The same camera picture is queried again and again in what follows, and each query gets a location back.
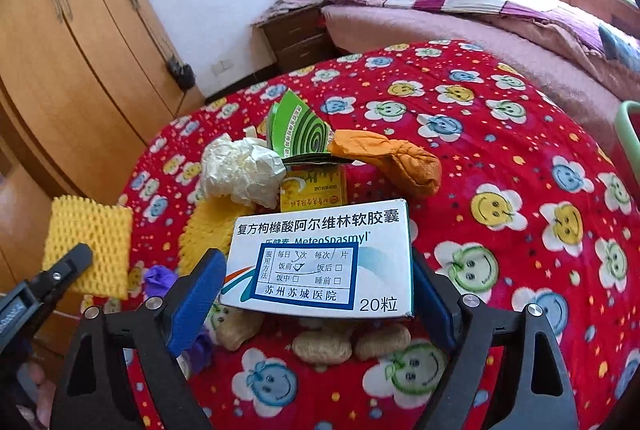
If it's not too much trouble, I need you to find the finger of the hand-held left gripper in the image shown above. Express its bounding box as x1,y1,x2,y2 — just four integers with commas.
22,243,95,311

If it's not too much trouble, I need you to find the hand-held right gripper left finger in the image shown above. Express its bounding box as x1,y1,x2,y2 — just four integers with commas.
50,247,228,430

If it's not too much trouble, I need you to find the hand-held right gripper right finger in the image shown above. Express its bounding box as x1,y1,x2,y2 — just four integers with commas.
410,255,591,430

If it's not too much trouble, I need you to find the yellow foam net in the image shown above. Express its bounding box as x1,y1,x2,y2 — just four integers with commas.
177,195,256,278
42,195,134,300

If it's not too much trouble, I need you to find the white paper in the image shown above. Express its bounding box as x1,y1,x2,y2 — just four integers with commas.
200,133,287,211

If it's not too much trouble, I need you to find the white medicine box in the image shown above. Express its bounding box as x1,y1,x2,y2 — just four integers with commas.
219,199,416,318

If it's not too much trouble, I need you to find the person's left hand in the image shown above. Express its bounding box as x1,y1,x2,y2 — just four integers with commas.
19,367,53,418

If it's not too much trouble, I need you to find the purple crumpled plastic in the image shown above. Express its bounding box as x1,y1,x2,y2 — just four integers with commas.
187,332,216,376
141,266,178,298

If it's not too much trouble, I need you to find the beige foam packing peanut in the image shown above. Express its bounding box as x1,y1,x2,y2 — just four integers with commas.
212,307,266,352
354,325,412,361
291,330,358,373

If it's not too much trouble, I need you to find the crumpled orange paper bag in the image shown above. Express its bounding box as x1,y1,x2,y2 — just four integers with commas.
327,129,443,200

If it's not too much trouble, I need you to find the small yellow box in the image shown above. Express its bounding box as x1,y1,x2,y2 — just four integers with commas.
279,164,348,217

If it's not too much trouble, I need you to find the red flower print blanket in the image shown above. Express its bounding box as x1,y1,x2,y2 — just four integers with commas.
117,39,640,430

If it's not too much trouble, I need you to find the green mosquito coil box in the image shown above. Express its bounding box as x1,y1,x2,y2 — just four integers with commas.
265,90,336,161

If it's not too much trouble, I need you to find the black hanging bag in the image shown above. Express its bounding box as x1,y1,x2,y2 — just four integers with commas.
167,55,196,91

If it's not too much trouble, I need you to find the wooden wardrobe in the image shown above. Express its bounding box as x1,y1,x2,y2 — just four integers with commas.
0,0,207,381

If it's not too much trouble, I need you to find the green framed chair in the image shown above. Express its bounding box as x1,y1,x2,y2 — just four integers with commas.
614,100,640,181

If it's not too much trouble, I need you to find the wooden bed with purple quilt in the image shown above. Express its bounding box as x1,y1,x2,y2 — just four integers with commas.
320,3,640,146

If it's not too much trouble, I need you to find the dark wooden nightstand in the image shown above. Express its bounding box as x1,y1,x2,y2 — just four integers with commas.
252,3,337,74

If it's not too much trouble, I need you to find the pink cloth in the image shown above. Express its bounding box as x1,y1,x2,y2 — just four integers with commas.
257,0,326,28

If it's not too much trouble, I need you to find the blue plaid cloth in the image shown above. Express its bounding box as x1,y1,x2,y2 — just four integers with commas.
597,23,640,74

